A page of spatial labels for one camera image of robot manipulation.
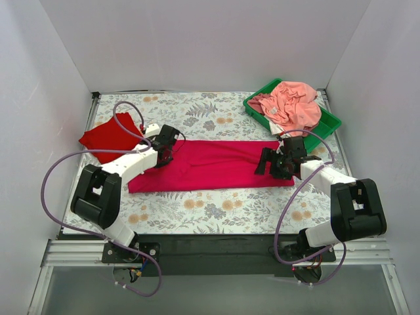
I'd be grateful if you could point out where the magenta t shirt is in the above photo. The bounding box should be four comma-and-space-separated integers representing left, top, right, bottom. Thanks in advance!
128, 140, 294, 194

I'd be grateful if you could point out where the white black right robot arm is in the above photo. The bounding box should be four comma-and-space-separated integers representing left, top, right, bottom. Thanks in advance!
255, 136, 387, 261

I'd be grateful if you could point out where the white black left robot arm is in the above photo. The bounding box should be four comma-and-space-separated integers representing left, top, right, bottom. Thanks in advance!
70, 124, 183, 263

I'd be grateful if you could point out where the white garment in bin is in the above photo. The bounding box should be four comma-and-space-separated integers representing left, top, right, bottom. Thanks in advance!
268, 120, 284, 135

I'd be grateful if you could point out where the floral patterned table mat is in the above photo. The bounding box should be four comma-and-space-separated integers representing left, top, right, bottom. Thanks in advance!
61, 91, 365, 234

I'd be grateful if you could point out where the dusty rose t shirt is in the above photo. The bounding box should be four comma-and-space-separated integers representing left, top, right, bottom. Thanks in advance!
247, 93, 275, 116

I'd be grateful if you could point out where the salmon pink t shirt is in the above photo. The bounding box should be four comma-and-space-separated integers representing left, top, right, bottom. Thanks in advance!
259, 81, 322, 136

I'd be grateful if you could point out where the green plastic bin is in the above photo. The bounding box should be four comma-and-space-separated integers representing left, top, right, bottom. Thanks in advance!
243, 78, 342, 152

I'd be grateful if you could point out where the folded red t shirt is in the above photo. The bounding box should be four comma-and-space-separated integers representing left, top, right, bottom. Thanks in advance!
79, 112, 143, 164

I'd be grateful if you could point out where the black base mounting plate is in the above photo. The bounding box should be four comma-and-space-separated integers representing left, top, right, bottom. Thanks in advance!
101, 233, 337, 278

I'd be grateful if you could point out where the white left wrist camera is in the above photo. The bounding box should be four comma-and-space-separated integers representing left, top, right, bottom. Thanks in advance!
142, 123, 161, 138

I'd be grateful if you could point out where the aluminium front frame rail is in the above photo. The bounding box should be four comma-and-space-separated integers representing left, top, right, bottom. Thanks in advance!
29, 234, 410, 314

